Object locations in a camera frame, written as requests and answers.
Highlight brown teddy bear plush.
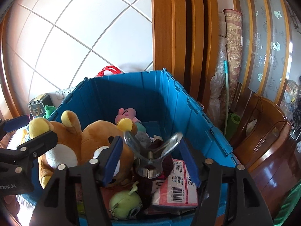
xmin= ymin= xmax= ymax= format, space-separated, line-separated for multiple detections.
xmin=29 ymin=110 xmax=123 ymax=188

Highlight metal nutcracker tool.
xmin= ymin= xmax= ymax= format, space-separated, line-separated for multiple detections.
xmin=123 ymin=131 xmax=183 ymax=179

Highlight pink piglet plush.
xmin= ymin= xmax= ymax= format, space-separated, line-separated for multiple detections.
xmin=115 ymin=108 xmax=141 ymax=124

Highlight grey fluffy plush toy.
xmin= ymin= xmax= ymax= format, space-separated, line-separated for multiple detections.
xmin=135 ymin=131 xmax=151 ymax=148

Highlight person's hand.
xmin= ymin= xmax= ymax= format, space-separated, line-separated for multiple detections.
xmin=3 ymin=195 xmax=20 ymax=219

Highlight dark gift bag box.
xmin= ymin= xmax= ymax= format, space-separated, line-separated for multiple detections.
xmin=27 ymin=93 xmax=54 ymax=118

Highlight pink white medicine box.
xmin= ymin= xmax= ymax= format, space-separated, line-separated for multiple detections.
xmin=151 ymin=159 xmax=198 ymax=209

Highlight small green round plush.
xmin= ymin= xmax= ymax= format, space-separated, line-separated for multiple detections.
xmin=109 ymin=189 xmax=142 ymax=220

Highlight dark green frog plush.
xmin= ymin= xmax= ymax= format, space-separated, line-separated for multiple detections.
xmin=43 ymin=105 xmax=57 ymax=119

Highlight wooden chair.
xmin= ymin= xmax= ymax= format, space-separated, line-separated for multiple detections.
xmin=230 ymin=94 xmax=300 ymax=218

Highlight blue plastic storage crate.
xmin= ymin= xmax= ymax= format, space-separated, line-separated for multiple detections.
xmin=21 ymin=68 xmax=240 ymax=226

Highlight rolled patterned carpet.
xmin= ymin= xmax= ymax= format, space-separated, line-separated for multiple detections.
xmin=207 ymin=9 xmax=243 ymax=127

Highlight red plastic toy case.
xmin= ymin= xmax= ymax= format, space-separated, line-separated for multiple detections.
xmin=97 ymin=65 xmax=122 ymax=77

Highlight white wall socket panel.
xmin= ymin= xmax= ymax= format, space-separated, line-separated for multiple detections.
xmin=55 ymin=88 xmax=71 ymax=100

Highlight teal mop handle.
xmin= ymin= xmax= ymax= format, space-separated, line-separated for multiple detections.
xmin=223 ymin=60 xmax=229 ymax=137

